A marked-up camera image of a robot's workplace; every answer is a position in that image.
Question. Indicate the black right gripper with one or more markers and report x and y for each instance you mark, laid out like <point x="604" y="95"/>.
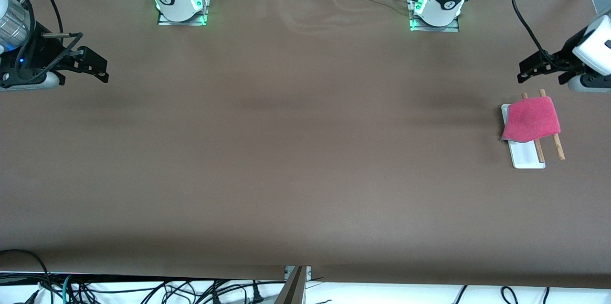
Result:
<point x="42" y="52"/>

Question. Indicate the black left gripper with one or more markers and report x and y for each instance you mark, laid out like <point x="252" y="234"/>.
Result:
<point x="562" y="56"/>

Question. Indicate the pink microfibre towel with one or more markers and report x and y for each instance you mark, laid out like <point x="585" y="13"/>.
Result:
<point x="530" y="120"/>

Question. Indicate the white rack with wooden rods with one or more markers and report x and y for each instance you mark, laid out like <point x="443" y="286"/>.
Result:
<point x="525" y="158"/>

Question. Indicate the aluminium profile beam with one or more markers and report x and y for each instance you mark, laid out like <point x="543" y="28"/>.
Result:
<point x="291" y="289"/>

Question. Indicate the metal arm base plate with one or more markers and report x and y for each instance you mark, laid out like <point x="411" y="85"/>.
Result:
<point x="451" y="28"/>
<point x="164" y="20"/>

